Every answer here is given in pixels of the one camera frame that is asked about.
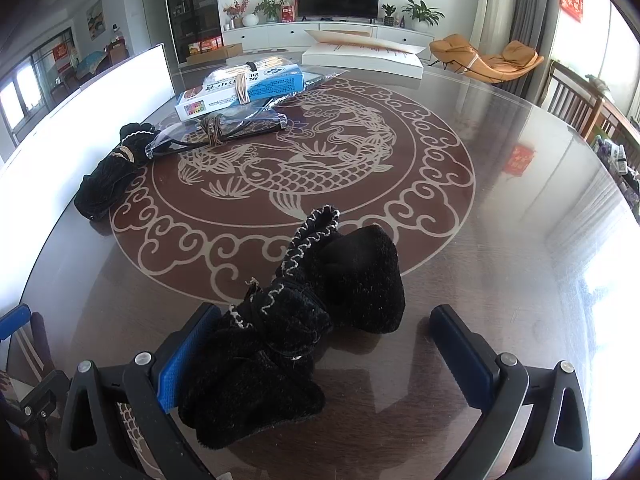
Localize white flat box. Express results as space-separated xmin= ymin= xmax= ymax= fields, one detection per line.
xmin=301 ymin=42 xmax=425 ymax=79

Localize orange lounge chair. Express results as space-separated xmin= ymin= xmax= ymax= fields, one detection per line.
xmin=429 ymin=34 xmax=545 ymax=81

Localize pack of bamboo skewers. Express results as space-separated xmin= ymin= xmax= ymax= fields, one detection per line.
xmin=225 ymin=55 xmax=296 ymax=74

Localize grey curtain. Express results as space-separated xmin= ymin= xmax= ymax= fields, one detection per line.
xmin=505 ymin=0 xmax=556 ymax=96

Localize dining table with blue cloth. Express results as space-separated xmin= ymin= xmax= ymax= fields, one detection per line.
xmin=75 ymin=52 xmax=111 ymax=78

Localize red flowers in vase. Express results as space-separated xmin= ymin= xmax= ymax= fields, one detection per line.
xmin=223 ymin=0 xmax=251 ymax=28

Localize white tv cabinet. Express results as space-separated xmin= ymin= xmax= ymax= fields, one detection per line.
xmin=221 ymin=20 xmax=436 ymax=53

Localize large potted plant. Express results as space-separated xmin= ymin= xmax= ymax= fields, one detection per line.
xmin=401 ymin=0 xmax=445 ymax=28

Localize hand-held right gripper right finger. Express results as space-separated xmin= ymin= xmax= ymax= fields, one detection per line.
xmin=429 ymin=305 xmax=593 ymax=480

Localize cardboard box on floor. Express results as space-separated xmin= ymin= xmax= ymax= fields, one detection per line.
xmin=185 ymin=42 xmax=243 ymax=66

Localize black pouch with white stitching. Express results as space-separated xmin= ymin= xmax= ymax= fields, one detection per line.
xmin=177 ymin=205 xmax=406 ymax=453

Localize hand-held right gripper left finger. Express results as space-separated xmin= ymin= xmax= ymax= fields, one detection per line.
xmin=60 ymin=302 xmax=222 ymax=480

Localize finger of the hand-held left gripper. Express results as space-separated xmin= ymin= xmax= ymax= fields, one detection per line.
xmin=0 ymin=304 xmax=33 ymax=342
xmin=22 ymin=370 xmax=71 ymax=418

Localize dark glass cabinet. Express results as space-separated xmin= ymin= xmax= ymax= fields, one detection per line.
xmin=162 ymin=0 xmax=223 ymax=63

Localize leafy potted plant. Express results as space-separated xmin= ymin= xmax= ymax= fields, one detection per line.
xmin=252 ymin=0 xmax=288 ymax=23

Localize black fuzzy sock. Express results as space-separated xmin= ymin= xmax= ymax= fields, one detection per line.
xmin=74 ymin=121 xmax=163 ymax=222

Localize orange snack boxes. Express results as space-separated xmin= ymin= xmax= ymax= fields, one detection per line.
xmin=187 ymin=36 xmax=223 ymax=56

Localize wooden chair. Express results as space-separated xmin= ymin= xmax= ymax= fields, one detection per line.
xmin=547 ymin=59 xmax=640 ymax=161

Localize brown cardboard sheet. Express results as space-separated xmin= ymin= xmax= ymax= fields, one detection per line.
xmin=305 ymin=29 xmax=431 ymax=56

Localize eyeglasses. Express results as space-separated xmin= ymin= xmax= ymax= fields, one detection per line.
xmin=145 ymin=105 xmax=288 ymax=161

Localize white medicine box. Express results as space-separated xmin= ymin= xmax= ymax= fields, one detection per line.
xmin=175 ymin=72 xmax=261 ymax=121

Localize wall painting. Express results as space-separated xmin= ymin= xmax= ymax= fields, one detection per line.
xmin=86 ymin=0 xmax=103 ymax=40

